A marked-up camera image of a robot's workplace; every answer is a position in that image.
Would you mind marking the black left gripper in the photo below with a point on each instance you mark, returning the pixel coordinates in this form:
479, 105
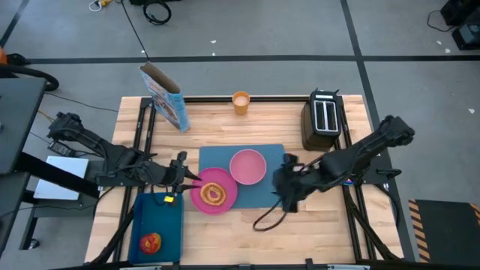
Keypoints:
176, 174

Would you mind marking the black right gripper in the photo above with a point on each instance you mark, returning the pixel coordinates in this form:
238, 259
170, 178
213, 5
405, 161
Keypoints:
296, 182

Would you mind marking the toasted bagel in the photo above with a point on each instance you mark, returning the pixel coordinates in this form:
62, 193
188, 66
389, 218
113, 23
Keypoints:
213, 194

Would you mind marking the pink bowl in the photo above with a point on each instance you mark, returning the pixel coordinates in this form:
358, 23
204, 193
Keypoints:
247, 167

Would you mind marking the magenta plate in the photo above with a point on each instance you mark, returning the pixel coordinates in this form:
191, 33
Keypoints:
228, 183

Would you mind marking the iridescent spoon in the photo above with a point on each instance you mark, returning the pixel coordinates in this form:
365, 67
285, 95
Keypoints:
348, 183

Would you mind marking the blue cereal box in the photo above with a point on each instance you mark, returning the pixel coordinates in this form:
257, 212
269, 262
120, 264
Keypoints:
167, 101

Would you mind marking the orange plastic cup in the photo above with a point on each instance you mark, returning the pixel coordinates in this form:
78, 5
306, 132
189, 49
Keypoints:
240, 103

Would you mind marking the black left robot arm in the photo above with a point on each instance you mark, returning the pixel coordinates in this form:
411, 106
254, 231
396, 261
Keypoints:
112, 157

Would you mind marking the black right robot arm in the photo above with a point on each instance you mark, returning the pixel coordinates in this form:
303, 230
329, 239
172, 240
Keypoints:
375, 144

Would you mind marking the blue placemat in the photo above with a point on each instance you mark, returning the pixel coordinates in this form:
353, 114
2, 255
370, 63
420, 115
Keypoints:
258, 195

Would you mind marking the teal plastic bin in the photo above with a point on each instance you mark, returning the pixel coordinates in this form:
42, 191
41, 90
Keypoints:
159, 221

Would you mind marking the black toaster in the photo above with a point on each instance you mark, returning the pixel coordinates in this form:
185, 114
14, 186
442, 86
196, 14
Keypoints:
311, 127

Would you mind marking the red yellow apple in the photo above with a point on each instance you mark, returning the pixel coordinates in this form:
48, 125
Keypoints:
150, 243

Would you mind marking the white board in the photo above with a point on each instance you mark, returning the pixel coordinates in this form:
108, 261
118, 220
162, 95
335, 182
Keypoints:
60, 180

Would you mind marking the black power adapter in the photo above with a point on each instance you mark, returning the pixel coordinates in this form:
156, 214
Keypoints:
62, 149

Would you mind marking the black hazard-striped mat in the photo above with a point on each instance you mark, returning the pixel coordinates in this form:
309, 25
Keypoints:
446, 232

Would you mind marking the dark grey desk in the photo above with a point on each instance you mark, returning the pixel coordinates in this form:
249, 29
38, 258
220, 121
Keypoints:
18, 123

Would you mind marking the yellow white plug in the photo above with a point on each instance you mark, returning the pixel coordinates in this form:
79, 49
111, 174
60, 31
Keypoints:
104, 3

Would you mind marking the black equipment case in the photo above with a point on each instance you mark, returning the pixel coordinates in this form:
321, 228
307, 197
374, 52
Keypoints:
467, 33

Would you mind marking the black aluminium table frame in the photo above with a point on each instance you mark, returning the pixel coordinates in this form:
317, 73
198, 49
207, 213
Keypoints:
262, 99

